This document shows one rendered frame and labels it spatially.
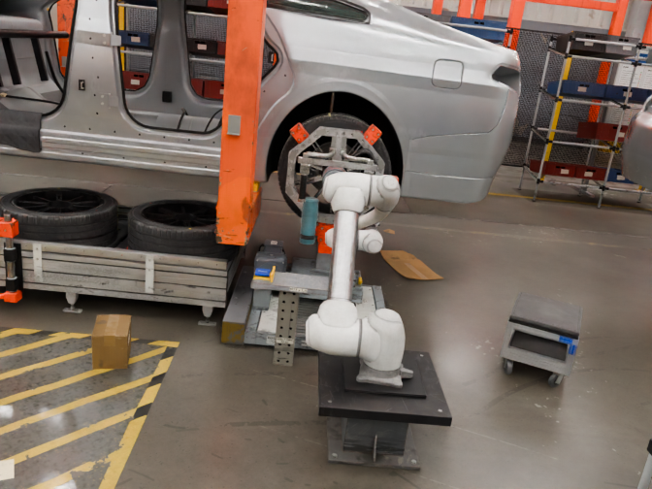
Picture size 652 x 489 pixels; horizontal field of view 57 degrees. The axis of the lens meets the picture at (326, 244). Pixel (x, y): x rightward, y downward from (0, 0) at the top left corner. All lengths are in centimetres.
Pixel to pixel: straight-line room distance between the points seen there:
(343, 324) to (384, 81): 162
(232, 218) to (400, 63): 127
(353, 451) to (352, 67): 204
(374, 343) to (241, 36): 155
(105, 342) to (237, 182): 98
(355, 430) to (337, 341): 38
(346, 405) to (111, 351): 123
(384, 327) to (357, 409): 33
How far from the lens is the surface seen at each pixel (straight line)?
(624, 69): 882
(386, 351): 239
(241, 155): 304
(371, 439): 255
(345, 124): 344
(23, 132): 392
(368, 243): 299
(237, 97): 300
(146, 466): 250
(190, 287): 338
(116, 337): 300
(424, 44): 353
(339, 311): 237
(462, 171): 365
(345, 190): 249
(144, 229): 350
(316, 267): 372
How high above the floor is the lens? 157
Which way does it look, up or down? 19 degrees down
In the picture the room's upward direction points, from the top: 6 degrees clockwise
